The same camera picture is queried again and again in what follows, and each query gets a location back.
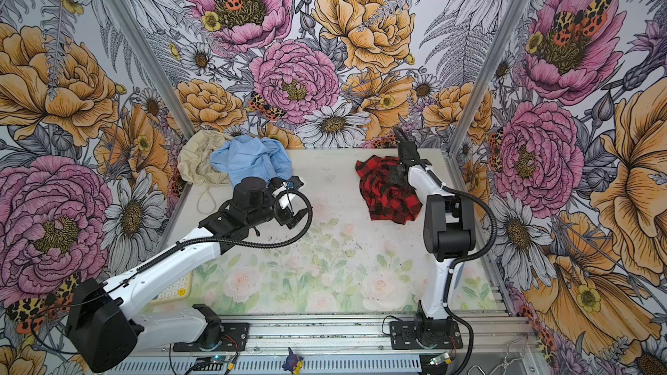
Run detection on red black plaid cloth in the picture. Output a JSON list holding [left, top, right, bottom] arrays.
[[355, 156, 422, 225]]

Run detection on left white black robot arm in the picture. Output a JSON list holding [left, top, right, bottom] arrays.
[[65, 175, 314, 373]]

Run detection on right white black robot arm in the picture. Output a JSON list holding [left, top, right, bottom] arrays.
[[392, 127, 494, 349]]

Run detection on light blue cloth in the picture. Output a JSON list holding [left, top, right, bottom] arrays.
[[209, 135, 293, 187]]

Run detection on beige cloth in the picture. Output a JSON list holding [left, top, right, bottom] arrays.
[[177, 130, 230, 186]]

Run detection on yellow white keypad device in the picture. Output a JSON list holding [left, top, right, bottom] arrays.
[[150, 272, 193, 305]]

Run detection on left green circuit board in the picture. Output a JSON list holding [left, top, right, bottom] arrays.
[[196, 355, 227, 366]]

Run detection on green circuit board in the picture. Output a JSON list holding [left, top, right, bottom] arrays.
[[429, 352, 452, 366], [196, 355, 227, 366]]

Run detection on small purple toy figure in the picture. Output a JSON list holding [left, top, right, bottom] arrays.
[[282, 347, 304, 375]]

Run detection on right green circuit board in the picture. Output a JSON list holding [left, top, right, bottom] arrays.
[[429, 352, 452, 366]]

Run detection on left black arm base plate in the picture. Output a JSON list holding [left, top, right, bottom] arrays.
[[172, 323, 250, 352]]

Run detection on white slotted cable duct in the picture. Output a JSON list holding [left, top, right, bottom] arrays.
[[108, 354, 422, 374]]

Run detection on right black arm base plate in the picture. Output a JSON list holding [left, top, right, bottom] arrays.
[[389, 319, 464, 350]]

